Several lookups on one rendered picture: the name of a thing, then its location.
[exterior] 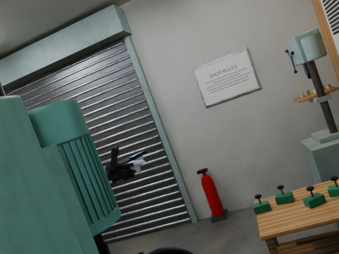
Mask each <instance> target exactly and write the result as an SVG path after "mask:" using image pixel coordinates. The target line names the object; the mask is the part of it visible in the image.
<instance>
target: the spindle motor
mask: <svg viewBox="0 0 339 254"><path fill-rule="evenodd" d="M27 113H28V116H29V118H30V121H31V124H32V126H33V129H34V131H35V134H36V136H37V139H38V141H39V144H40V146H41V148H43V147H46V146H49V145H52V144H56V145H57V147H58V150H59V152H60V155H61V157H62V160H63V162H64V165H65V167H66V170H67V172H68V175H69V178H70V180H71V183H72V185H73V188H74V190H75V193H76V195H77V198H78V200H79V203H80V205H81V208H82V211H83V213H84V216H85V218H86V221H87V223H88V226H89V228H90V231H91V233H92V236H93V237H94V236H96V235H98V234H99V233H101V232H103V231H104V230H106V229H107V228H109V227H110V226H112V225H113V224H114V223H115V222H117V221H118V219H119V218H120V217H121V212H120V209H119V207H118V204H117V202H116V199H115V196H114V194H113V192H112V189H111V186H110V184H109V181H108V179H107V176H106V173H105V170H104V168H103V165H102V163H101V160H100V157H99V155H98V152H97V150H96V147H95V144H94V142H93V139H92V137H91V135H89V134H90V131H89V129H88V126H87V123H86V121H85V118H84V116H83V113H82V111H81V108H80V105H79V103H78V102H76V101H75V100H74V99H69V100H63V101H59V102H55V103H51V104H48V105H44V106H41V107H38V108H35V109H32V110H29V111H27Z"/></svg>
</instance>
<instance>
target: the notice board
mask: <svg viewBox="0 0 339 254"><path fill-rule="evenodd" d="M192 72H193V75H194V77H195V80H196V83H197V86H198V88H199V91H200V94H201V97H202V100H203V102H204V105H205V108H208V107H210V106H213V105H216V104H219V103H222V102H224V101H227V100H230V99H233V98H236V97H238V96H241V95H244V94H247V93H250V92H252V91H255V90H258V89H261V87H260V84H259V81H258V78H257V75H256V72H255V70H254V67H253V64H252V61H251V58H250V55H249V52H248V50H247V48H246V49H243V50H241V51H238V52H235V53H233V54H230V55H228V56H225V57H223V58H220V59H218V60H215V61H213V62H210V63H208V64H205V65H203V66H200V67H198V68H195V69H193V70H192Z"/></svg>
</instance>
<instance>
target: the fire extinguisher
mask: <svg viewBox="0 0 339 254"><path fill-rule="evenodd" d="M207 171H208V169H207V168H204V169H201V170H198V171H197V174H201V173H202V174H203V176H202V178H201V184H202V187H203V190H204V192H205V195H206V198H207V201H208V203H209V206H210V209H211V211H212V216H211V222H212V223H214V222H218V221H222V220H226V219H227V218H228V210H227V209H223V206H222V204H221V201H220V198H219V196H218V193H217V190H216V187H215V185H214V182H213V179H212V178H211V177H210V176H209V175H206V172H207Z"/></svg>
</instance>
